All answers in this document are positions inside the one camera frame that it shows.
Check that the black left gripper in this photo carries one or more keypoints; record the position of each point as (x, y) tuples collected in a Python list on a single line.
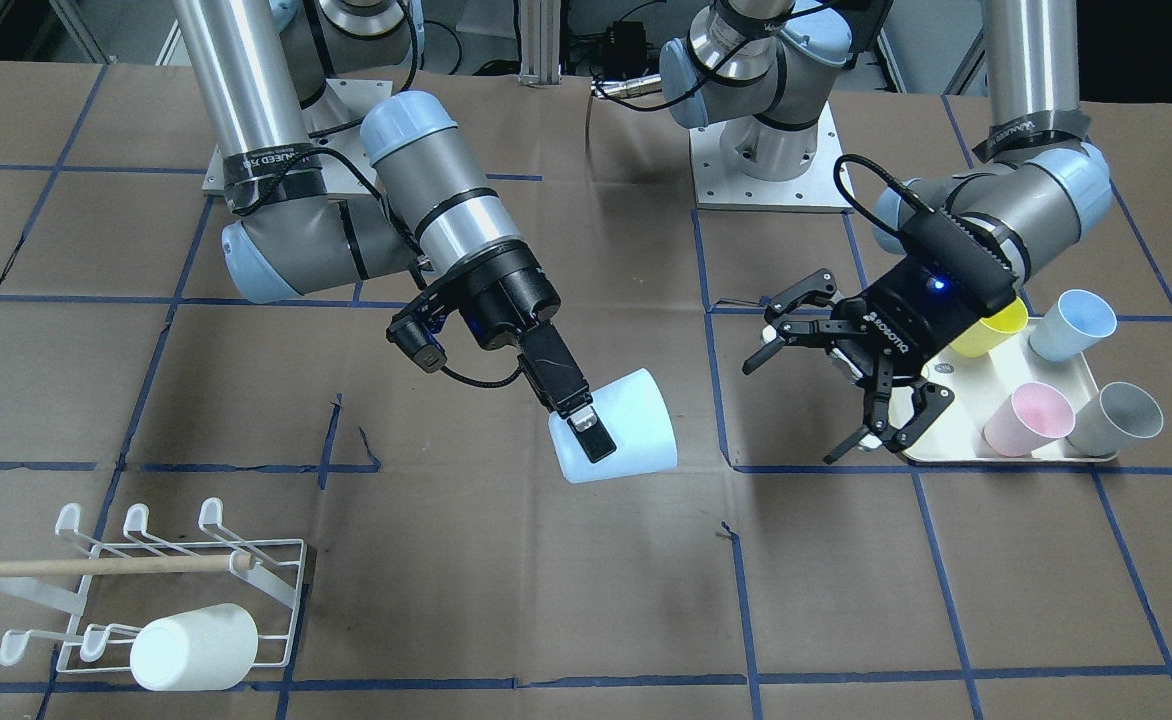
[(896, 312)]

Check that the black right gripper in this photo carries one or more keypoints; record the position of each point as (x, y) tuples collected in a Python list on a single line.
[(512, 298)]

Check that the light blue cup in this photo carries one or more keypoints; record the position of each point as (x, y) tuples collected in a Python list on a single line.
[(1078, 320), (633, 411)]

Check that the white ikea cup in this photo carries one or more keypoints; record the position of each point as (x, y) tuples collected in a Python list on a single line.
[(200, 650)]

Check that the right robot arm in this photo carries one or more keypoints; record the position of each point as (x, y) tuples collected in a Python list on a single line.
[(327, 192)]

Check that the yellow cup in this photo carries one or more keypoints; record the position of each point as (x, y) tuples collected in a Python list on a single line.
[(991, 331)]

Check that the pink cup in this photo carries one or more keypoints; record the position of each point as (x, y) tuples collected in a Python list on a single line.
[(1034, 415)]

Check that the grey cup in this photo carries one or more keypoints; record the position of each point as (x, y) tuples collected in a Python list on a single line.
[(1118, 417)]

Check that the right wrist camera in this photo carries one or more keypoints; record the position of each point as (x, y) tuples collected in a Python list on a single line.
[(413, 330)]

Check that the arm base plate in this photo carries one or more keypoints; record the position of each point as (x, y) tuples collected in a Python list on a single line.
[(743, 165)]

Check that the aluminium frame post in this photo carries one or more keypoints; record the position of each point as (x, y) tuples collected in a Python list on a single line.
[(538, 38)]

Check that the white wire cup rack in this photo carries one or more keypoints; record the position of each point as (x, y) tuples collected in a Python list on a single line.
[(82, 603)]

